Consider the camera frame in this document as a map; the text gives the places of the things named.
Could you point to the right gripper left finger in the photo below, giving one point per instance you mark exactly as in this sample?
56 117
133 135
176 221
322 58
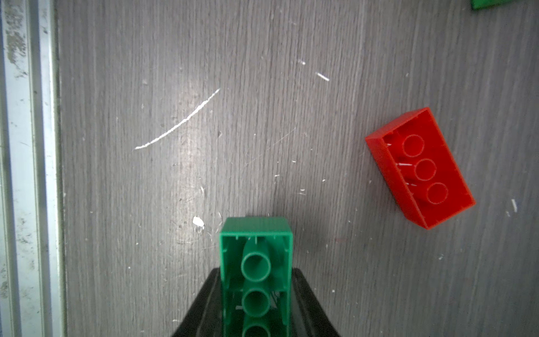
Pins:
204 317

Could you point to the dark green long lego brick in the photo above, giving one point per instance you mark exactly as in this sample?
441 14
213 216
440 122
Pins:
256 255

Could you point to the red lego brick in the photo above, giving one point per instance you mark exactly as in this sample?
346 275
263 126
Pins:
419 168

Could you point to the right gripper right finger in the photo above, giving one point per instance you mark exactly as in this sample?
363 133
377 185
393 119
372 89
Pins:
307 316

